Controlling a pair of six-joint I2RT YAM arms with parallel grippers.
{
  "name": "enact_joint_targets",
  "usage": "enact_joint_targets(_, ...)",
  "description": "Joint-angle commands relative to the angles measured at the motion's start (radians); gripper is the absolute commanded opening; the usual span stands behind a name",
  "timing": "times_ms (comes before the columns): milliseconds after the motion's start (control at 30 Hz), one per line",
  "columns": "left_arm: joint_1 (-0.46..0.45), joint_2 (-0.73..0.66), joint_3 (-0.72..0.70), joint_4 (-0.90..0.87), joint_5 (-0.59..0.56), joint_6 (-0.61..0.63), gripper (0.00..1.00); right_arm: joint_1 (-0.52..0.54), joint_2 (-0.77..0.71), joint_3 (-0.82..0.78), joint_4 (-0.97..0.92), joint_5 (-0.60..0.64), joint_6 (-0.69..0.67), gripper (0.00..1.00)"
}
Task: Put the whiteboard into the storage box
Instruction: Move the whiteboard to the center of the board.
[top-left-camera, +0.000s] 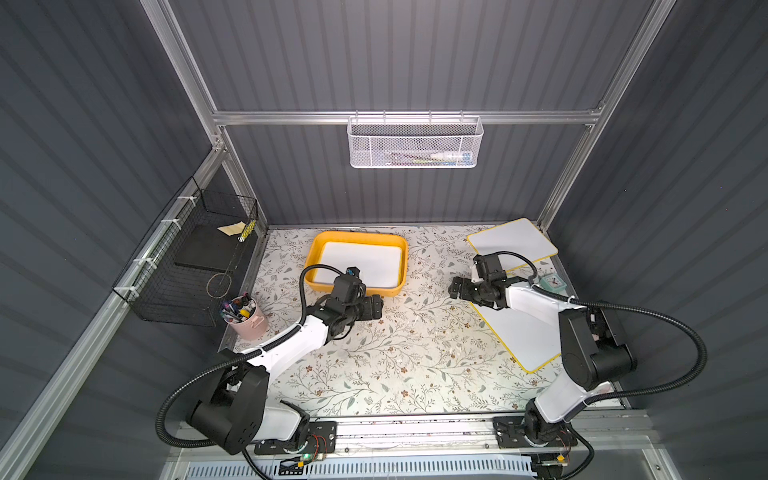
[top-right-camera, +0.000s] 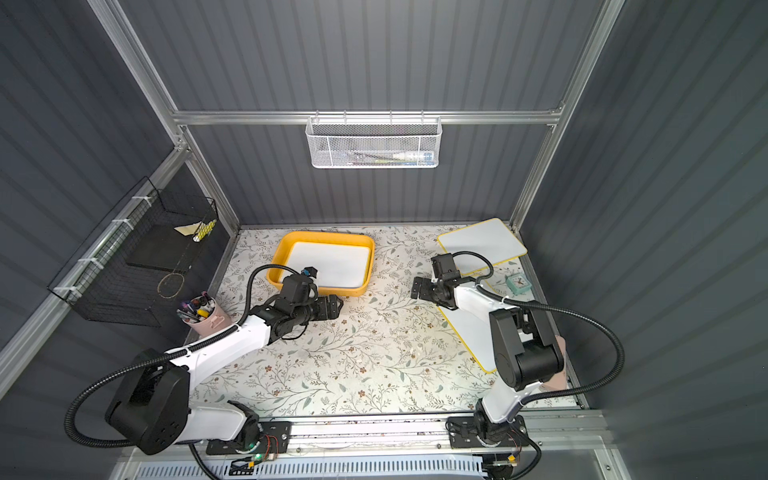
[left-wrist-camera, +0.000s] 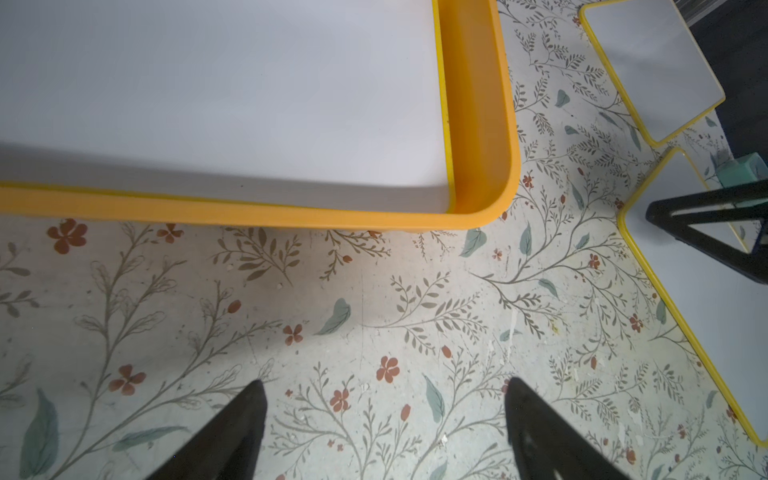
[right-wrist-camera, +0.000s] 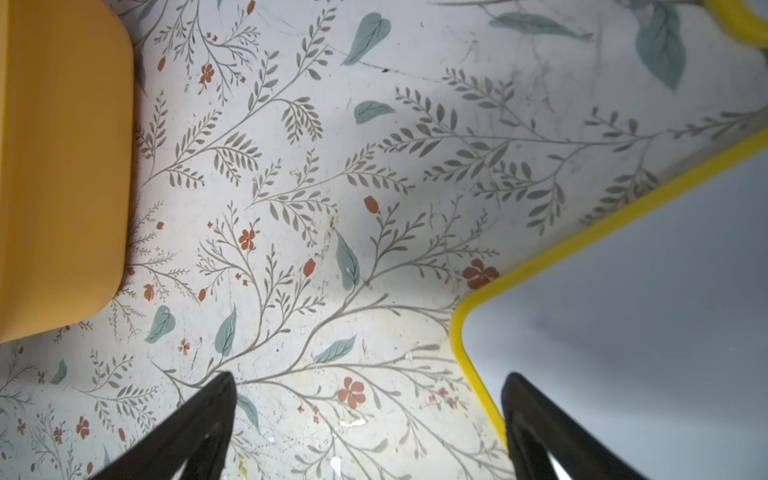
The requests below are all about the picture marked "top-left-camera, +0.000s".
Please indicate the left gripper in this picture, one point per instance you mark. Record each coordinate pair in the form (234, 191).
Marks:
(372, 306)

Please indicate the yellow sticky note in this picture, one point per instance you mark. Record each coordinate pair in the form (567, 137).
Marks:
(235, 229)

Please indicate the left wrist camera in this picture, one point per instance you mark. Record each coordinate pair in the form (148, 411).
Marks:
(348, 288)

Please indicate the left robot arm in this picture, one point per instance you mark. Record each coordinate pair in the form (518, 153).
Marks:
(234, 407)

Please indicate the small mint green clock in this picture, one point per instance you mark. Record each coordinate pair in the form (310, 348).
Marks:
(553, 283)

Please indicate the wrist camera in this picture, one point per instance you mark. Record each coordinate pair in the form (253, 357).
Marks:
(348, 288)
(488, 268)

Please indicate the floral table mat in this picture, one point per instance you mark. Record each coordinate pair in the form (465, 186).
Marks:
(428, 353)

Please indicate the yellow plastic storage box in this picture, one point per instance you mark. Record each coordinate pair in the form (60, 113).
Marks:
(365, 238)

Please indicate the whiteboard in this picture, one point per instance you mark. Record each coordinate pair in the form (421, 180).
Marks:
(519, 236)
(528, 327)
(379, 266)

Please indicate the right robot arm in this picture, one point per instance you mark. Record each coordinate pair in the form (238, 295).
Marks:
(593, 350)

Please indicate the markers in white basket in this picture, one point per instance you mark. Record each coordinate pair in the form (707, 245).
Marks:
(426, 158)

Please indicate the black wire basket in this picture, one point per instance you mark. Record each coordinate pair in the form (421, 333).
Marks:
(188, 268)

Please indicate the pink pen cup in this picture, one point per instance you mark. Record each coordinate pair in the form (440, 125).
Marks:
(245, 317)

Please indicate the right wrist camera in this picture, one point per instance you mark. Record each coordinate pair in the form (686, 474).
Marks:
(488, 268)

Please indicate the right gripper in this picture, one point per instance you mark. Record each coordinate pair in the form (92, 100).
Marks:
(462, 289)

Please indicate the white wire mesh basket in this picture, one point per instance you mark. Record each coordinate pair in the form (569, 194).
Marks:
(370, 134)

